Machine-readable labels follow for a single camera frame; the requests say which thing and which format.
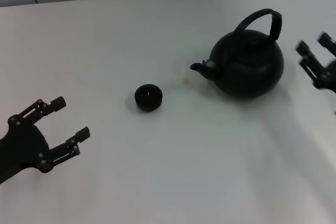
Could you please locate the black round teapot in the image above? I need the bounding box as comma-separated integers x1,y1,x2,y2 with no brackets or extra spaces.
190,8,285,100

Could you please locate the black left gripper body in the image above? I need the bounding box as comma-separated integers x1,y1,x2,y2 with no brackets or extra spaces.
0,115,55,184

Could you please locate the small black teacup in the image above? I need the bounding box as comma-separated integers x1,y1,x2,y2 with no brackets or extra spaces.
134,83,164,112

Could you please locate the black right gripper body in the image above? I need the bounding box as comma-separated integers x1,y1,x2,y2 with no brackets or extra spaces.
316,60,336,91

